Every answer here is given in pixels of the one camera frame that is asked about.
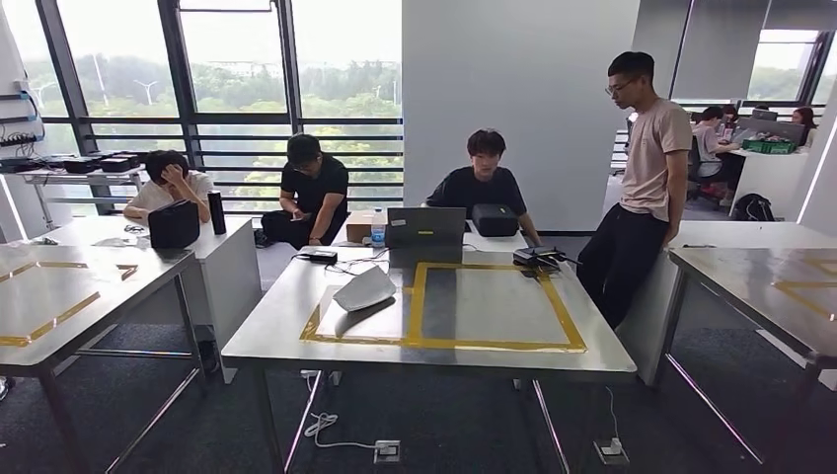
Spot white curved plastic part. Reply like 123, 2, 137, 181
332, 265, 398, 313

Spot steel workbench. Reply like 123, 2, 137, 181
0, 243, 207, 474
666, 246, 837, 467
220, 245, 639, 474

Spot grey laptop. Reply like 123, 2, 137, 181
385, 206, 468, 250

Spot cardboard box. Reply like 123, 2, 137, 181
345, 209, 377, 245

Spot white table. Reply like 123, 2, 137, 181
332, 218, 530, 253
617, 220, 837, 387
33, 215, 265, 386

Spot black remote controller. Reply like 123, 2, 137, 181
511, 245, 583, 275

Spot black thermos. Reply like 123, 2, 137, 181
206, 190, 228, 237

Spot black bag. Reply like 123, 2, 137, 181
147, 198, 201, 251

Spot black backpack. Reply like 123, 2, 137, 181
730, 193, 776, 222

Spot steel side table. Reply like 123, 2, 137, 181
16, 166, 148, 231

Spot white desk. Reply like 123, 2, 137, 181
728, 148, 810, 220

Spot green plastic crate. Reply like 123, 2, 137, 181
741, 137, 798, 156

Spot grey monitor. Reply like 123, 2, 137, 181
737, 117, 806, 145

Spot yellow tape frame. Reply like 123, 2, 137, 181
0, 261, 140, 349
299, 261, 588, 355

